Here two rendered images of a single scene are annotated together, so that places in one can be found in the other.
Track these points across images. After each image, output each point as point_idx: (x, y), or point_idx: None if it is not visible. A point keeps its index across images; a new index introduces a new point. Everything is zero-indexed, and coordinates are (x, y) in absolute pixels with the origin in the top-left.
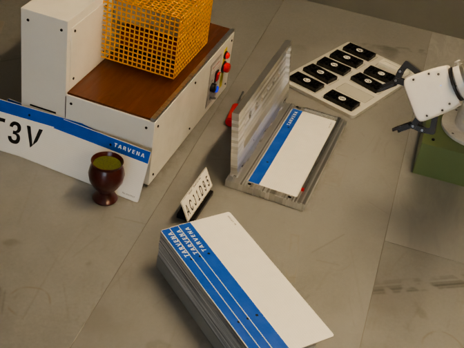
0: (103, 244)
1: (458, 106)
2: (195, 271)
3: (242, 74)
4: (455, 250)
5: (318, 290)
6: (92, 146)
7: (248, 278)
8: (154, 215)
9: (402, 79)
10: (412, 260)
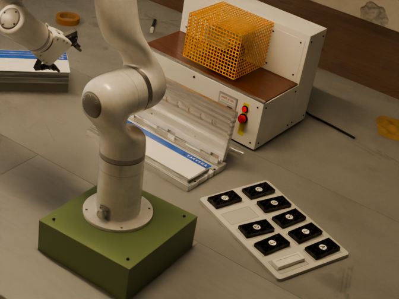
0: (91, 67)
1: (158, 217)
2: (28, 51)
3: (277, 167)
4: (8, 180)
5: (11, 114)
6: None
7: (12, 61)
8: None
9: (67, 37)
10: (11, 158)
